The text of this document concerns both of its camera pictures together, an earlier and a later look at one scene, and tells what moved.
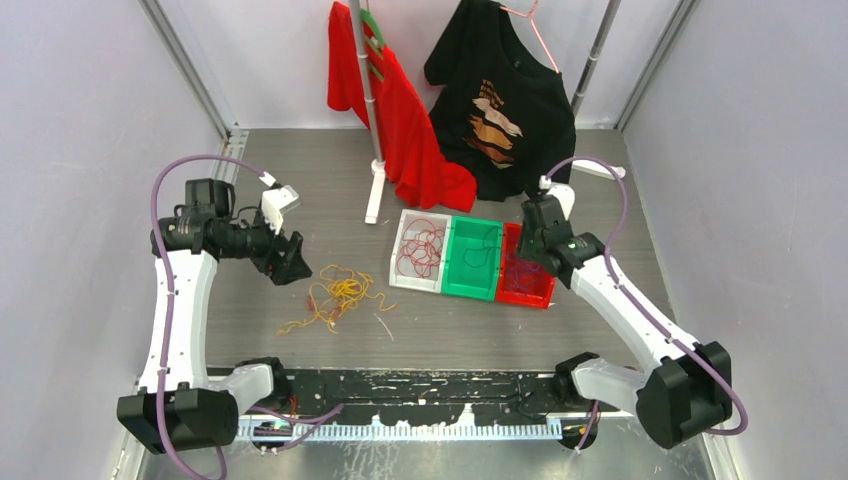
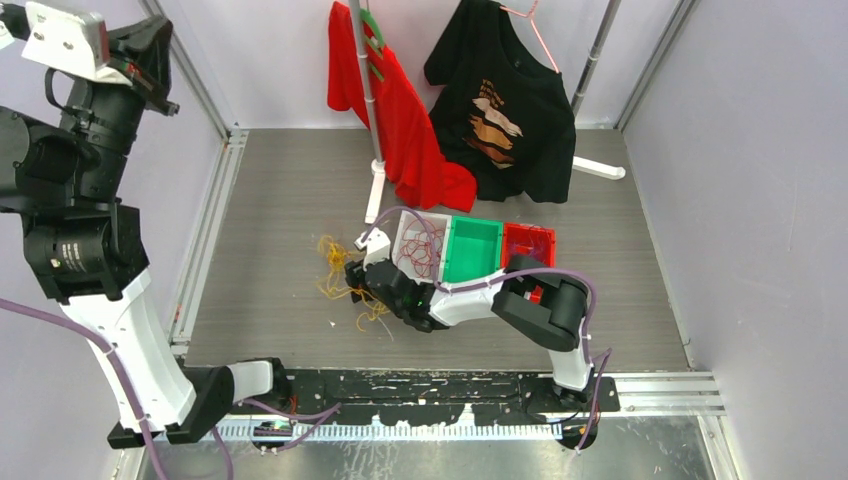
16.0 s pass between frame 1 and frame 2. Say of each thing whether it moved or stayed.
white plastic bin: stayed
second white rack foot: stayed
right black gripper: moved
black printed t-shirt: stayed
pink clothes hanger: stayed
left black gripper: moved
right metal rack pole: stayed
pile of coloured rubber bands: stayed
